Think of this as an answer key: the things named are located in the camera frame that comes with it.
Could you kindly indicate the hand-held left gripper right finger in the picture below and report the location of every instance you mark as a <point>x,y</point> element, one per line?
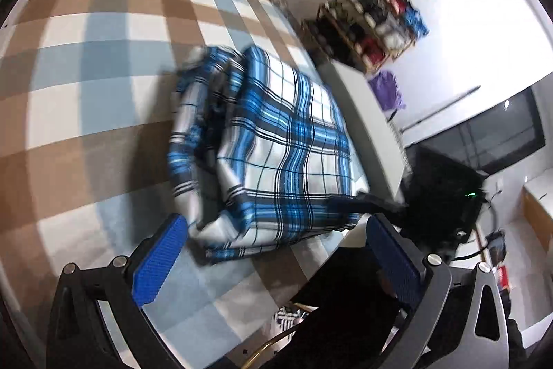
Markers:
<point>395,261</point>

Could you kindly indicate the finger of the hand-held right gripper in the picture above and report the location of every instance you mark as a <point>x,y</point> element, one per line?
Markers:
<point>367,204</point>

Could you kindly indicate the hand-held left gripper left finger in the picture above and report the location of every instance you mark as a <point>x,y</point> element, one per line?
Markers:
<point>160,261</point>

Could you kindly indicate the blue white plaid shirt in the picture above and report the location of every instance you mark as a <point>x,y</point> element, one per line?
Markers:
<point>285,144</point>

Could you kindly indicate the black television screen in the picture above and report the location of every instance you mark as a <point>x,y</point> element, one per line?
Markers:
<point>488,135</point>

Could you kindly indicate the grey bed end board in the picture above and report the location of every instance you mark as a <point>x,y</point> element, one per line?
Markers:
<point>367,127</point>

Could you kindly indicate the purple cloth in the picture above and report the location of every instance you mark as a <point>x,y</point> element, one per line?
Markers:
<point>386,90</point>

